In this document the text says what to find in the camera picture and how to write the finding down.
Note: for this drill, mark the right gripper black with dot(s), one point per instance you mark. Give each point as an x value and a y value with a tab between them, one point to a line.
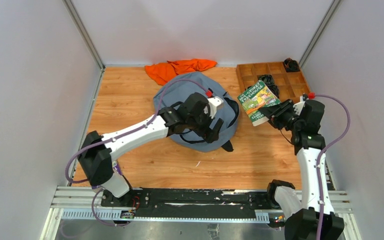
275	119

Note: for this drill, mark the aluminium frame rail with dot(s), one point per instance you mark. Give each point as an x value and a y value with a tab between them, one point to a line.
82	203

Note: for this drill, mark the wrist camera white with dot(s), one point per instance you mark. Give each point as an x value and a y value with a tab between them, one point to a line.
297	107
215	103

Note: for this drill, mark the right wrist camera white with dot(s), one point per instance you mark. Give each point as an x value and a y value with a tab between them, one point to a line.
297	107

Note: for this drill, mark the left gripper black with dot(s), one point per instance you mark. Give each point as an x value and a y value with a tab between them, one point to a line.
207	129

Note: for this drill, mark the green treehouse book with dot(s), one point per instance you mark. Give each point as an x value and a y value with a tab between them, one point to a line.
255	97

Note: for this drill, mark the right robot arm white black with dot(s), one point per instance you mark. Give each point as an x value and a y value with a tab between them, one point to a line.
310	216

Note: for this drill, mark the rolled dark tie corner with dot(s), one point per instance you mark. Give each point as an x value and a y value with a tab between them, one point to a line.
291	66

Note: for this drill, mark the rolled dark tie middle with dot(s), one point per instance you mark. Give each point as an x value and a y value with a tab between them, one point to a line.
267	79

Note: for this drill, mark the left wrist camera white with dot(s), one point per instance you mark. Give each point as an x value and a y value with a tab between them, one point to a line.
215	103

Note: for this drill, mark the wooden compartment tray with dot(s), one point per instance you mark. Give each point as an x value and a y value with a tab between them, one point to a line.
292	85

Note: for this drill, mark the blue grey backpack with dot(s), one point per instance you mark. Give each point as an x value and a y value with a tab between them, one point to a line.
177	90

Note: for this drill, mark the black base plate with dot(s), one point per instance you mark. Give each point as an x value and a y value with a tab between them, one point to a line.
186	203

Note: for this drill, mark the orange cloth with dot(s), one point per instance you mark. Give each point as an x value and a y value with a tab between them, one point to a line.
163	72

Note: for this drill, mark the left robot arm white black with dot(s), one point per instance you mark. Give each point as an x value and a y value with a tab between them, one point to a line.
100	152

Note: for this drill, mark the rolled dark tie lower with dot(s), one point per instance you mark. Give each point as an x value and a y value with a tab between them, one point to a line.
274	89

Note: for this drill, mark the rolled dark tie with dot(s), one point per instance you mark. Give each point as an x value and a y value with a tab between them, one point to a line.
267	79
274	89

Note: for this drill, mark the purple treehouse book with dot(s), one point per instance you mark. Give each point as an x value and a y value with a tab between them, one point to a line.
116	169

